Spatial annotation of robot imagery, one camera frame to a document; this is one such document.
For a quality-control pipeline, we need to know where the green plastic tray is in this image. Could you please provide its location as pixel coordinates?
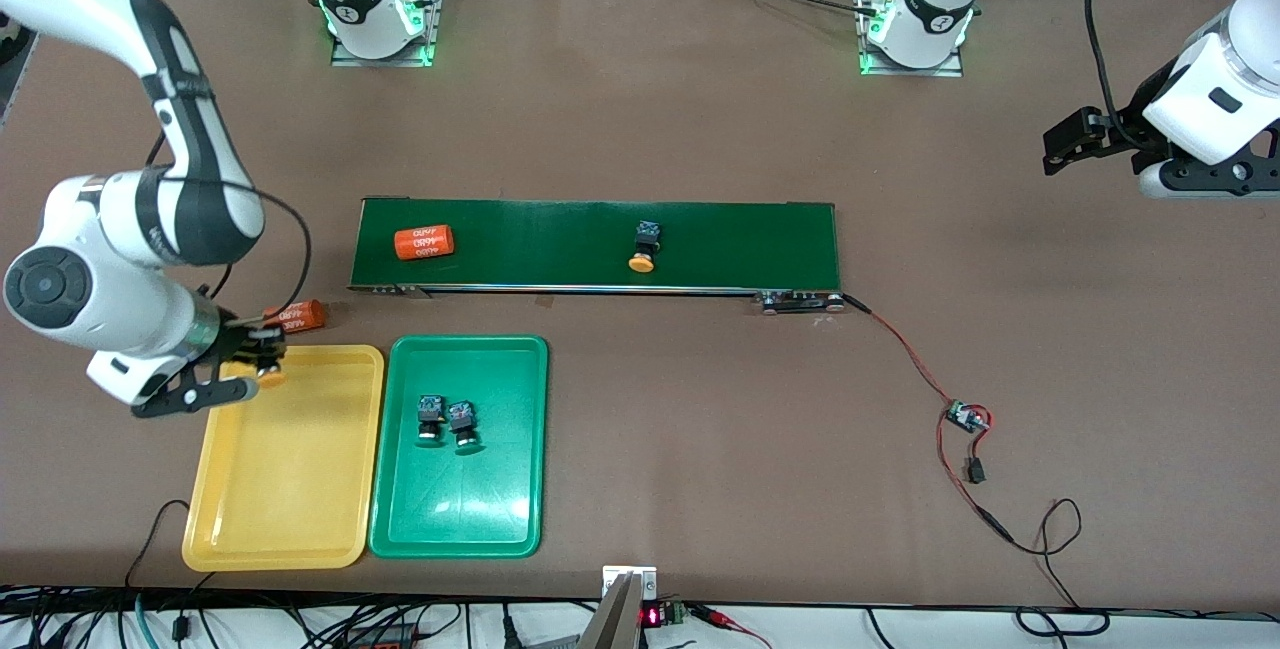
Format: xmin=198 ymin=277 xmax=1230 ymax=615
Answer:
xmin=368 ymin=334 xmax=550 ymax=559

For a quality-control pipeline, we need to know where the black cable loop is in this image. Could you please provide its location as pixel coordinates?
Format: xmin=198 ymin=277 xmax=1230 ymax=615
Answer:
xmin=1015 ymin=607 xmax=1111 ymax=638

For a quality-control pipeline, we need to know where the small metal bracket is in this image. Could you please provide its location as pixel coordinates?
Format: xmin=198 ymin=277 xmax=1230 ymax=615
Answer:
xmin=602 ymin=565 xmax=658 ymax=600

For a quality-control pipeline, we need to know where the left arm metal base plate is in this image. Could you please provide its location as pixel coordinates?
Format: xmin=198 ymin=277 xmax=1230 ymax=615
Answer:
xmin=856 ymin=0 xmax=966 ymax=78

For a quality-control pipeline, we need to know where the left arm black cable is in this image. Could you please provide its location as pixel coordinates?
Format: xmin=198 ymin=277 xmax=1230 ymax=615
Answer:
xmin=1085 ymin=0 xmax=1141 ymax=125

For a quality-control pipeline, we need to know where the red clip lead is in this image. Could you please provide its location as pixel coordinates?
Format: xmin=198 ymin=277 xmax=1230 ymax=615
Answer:
xmin=690 ymin=604 xmax=771 ymax=649

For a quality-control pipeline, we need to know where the orange 4680 battery cylinder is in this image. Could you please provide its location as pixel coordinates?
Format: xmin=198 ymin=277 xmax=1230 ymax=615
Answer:
xmin=265 ymin=300 xmax=328 ymax=335
xmin=393 ymin=225 xmax=456 ymax=262

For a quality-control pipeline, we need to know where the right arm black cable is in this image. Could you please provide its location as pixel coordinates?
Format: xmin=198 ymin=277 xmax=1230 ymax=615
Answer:
xmin=145 ymin=134 xmax=313 ymax=325

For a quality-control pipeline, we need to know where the thin black looped cable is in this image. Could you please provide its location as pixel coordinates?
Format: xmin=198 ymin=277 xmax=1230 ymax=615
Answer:
xmin=1005 ymin=499 xmax=1083 ymax=610

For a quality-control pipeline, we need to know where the grey metal bar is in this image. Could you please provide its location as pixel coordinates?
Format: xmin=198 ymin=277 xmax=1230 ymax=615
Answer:
xmin=578 ymin=574 xmax=641 ymax=649

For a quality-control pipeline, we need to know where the yellow plastic tray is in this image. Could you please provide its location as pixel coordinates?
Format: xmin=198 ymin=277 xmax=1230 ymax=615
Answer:
xmin=182 ymin=345 xmax=386 ymax=572

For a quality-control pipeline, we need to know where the green conveyor belt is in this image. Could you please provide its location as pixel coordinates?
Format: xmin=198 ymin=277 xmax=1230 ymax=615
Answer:
xmin=347 ymin=197 xmax=846 ymax=315

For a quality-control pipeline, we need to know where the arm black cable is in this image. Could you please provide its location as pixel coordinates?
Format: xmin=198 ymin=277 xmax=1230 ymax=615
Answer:
xmin=1085 ymin=0 xmax=1141 ymax=125
xmin=145 ymin=134 xmax=313 ymax=325

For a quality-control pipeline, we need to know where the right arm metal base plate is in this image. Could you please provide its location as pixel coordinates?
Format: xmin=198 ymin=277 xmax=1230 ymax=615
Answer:
xmin=330 ymin=0 xmax=448 ymax=68

